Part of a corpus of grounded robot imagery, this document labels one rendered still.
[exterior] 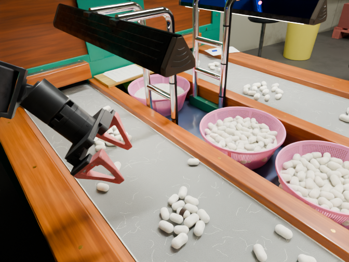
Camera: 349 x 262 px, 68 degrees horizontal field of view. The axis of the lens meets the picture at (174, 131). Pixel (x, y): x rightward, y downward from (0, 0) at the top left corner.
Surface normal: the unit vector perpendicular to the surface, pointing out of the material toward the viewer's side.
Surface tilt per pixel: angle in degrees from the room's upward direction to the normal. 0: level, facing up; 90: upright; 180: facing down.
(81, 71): 90
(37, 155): 0
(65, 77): 90
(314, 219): 0
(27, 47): 90
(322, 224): 0
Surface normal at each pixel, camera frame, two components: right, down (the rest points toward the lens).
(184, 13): 0.64, 0.41
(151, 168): -0.04, -0.83
